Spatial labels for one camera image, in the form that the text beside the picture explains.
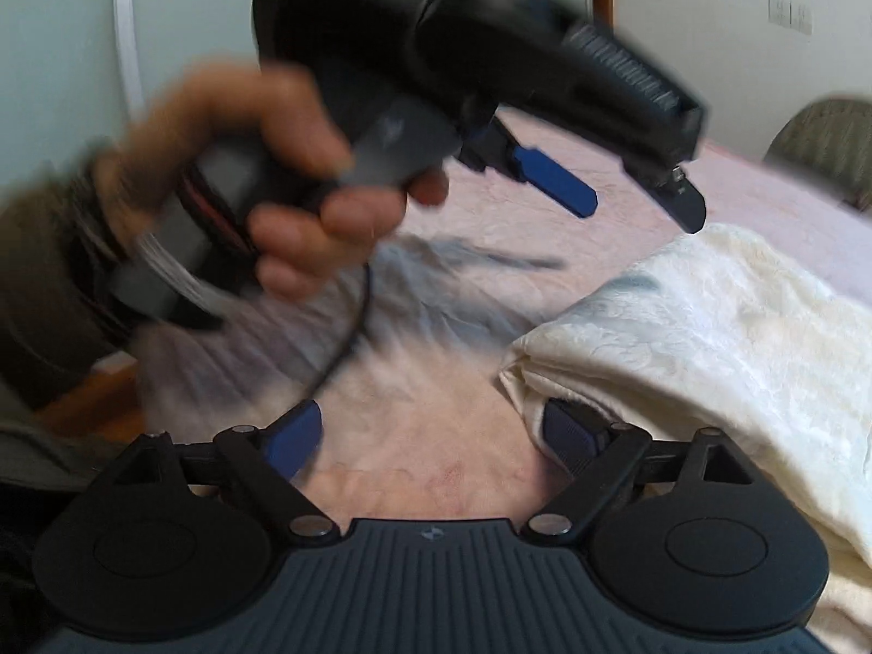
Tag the pink bed blanket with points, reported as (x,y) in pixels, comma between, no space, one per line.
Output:
(418,422)

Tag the person's left hand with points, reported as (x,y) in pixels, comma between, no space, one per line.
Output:
(305,233)

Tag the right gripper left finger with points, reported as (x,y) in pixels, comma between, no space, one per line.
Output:
(261,464)

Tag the white wall socket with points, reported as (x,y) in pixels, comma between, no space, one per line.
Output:
(791,15)

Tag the cream white pants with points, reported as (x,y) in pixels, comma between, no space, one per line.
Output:
(721,329)

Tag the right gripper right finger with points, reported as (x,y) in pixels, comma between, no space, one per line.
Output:
(601,456)

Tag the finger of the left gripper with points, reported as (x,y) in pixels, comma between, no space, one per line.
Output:
(495,148)
(671,189)

